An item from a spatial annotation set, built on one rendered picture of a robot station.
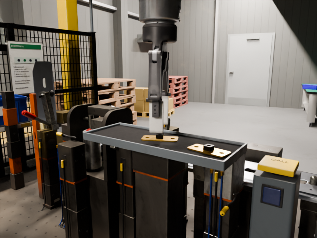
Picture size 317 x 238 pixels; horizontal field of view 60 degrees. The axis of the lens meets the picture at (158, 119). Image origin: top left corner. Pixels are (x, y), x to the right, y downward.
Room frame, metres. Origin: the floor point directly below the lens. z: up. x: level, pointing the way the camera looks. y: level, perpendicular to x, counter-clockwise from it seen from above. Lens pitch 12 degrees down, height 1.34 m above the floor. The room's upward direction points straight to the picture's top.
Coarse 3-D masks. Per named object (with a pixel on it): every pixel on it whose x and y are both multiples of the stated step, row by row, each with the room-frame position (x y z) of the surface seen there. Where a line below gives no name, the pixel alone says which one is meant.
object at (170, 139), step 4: (144, 136) 0.63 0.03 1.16; (148, 136) 0.63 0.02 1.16; (152, 136) 0.63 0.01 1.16; (156, 136) 0.61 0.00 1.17; (160, 136) 0.61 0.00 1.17; (164, 136) 0.63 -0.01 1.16; (168, 136) 0.63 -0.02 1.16; (172, 136) 0.63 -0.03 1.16; (176, 136) 0.63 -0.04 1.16; (144, 140) 0.61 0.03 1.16; (148, 140) 0.61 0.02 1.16; (152, 140) 0.60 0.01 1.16; (156, 140) 0.60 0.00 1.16; (160, 140) 0.60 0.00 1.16; (164, 140) 0.60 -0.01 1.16; (168, 140) 0.60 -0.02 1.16; (172, 140) 0.60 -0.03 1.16; (176, 140) 0.60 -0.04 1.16
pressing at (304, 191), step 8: (192, 168) 0.83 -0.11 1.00; (248, 168) 0.84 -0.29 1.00; (256, 168) 0.84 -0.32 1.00; (248, 176) 0.77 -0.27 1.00; (304, 176) 0.77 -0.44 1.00; (248, 184) 0.73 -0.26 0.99; (304, 184) 0.72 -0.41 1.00; (304, 192) 0.66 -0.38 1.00; (312, 192) 0.67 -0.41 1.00; (312, 200) 0.64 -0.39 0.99
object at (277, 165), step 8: (264, 160) 0.48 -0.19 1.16; (272, 160) 0.48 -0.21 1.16; (280, 160) 0.48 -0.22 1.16; (288, 160) 0.48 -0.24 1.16; (264, 168) 0.45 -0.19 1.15; (272, 168) 0.45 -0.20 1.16; (280, 168) 0.44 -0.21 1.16; (288, 168) 0.44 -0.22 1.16; (296, 168) 0.45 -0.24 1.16; (288, 176) 0.43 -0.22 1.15
